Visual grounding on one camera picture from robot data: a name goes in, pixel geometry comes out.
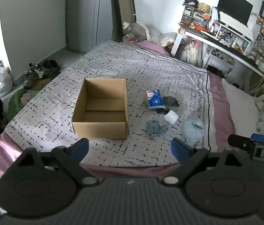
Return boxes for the white pillow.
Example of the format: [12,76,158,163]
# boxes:
[221,78,264,141]

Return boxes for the pair of grey sneakers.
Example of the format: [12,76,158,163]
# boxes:
[24,63,44,89]

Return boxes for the white desk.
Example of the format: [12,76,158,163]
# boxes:
[171,23,264,82]

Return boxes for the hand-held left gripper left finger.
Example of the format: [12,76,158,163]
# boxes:
[17,139,99,187]

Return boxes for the white plastic bag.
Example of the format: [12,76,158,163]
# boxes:
[0,67,13,98]

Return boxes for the pale blue fluffy ball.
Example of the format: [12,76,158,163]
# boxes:
[183,118,204,146]

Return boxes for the black monitor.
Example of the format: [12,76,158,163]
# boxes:
[217,0,254,27]

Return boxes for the blue tissue packet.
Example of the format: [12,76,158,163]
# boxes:
[146,90,165,109]

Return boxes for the clear drawer organizer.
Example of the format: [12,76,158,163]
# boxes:
[181,5,211,29]

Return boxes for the woven basket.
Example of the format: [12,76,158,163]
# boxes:
[197,2,211,12]

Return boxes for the dark slippers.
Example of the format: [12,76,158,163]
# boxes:
[43,60,61,72]

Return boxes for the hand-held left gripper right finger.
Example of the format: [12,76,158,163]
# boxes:
[162,138,241,185]

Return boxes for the cardboard box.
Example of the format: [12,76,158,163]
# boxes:
[72,78,129,139]

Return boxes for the pile of plastic bags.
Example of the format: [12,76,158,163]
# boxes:
[123,21,178,47]

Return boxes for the grey-blue plush toy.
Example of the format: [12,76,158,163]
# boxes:
[145,120,167,136]

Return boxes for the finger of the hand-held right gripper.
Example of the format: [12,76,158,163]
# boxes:
[228,133,264,152]

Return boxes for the white keyboard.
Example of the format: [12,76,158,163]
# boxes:
[218,11,255,37]

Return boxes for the grey wardrobe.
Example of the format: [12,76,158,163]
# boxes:
[65,0,126,52]

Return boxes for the flat cardboard sheet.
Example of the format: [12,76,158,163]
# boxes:
[111,0,137,43]

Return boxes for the dark wrapper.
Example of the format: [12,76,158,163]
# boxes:
[163,96,179,107]

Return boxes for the green cartoon floor mat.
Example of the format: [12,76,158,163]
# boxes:
[7,77,53,120]

